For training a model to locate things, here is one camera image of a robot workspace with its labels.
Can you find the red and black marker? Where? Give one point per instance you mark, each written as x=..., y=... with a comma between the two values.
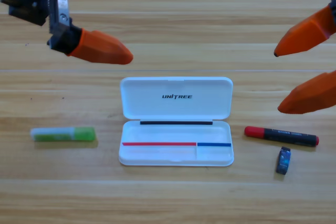
x=281, y=136

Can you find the dark blue eraser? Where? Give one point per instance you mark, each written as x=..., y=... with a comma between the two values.
x=283, y=160

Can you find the white plastic pencil case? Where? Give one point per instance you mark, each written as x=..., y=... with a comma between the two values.
x=176, y=121

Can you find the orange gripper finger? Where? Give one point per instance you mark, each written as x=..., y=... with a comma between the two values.
x=309, y=95
x=304, y=35
x=102, y=48

